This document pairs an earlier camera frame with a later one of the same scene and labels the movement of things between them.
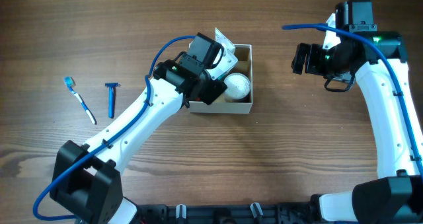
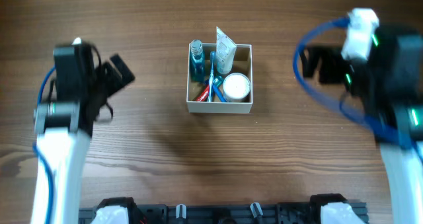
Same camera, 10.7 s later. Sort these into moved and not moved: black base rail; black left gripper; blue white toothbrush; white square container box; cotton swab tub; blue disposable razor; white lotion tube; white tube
Moved: white tube; black left gripper; blue white toothbrush; blue disposable razor
Not moved: white square container box; black base rail; white lotion tube; cotton swab tub
